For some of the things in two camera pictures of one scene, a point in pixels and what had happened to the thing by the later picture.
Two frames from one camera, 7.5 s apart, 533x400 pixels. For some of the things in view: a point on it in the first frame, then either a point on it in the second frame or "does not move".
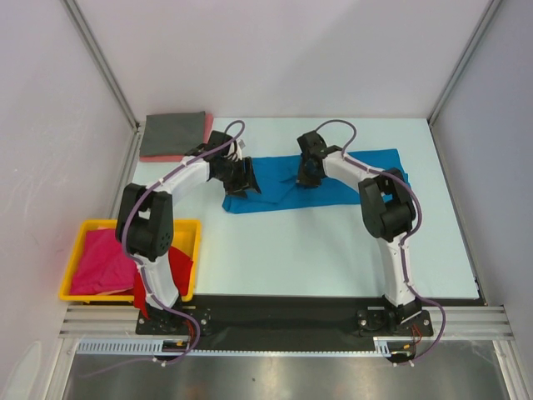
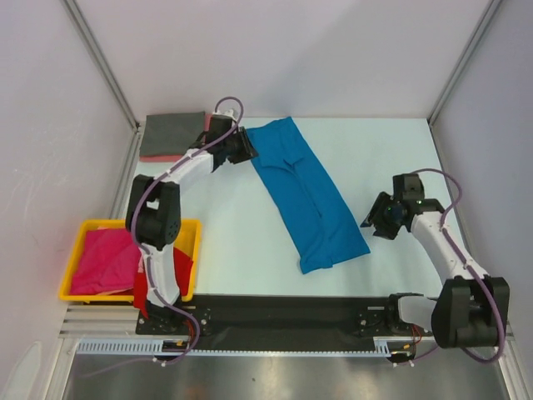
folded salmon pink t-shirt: [208, 124] does not move
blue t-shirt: [277, 177] to [321, 229]
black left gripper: [245, 182] to [248, 151]
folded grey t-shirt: [172, 134] does not move
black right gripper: [302, 179] to [375, 217]
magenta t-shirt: [105, 265] does not move
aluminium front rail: [87, 322] does not move
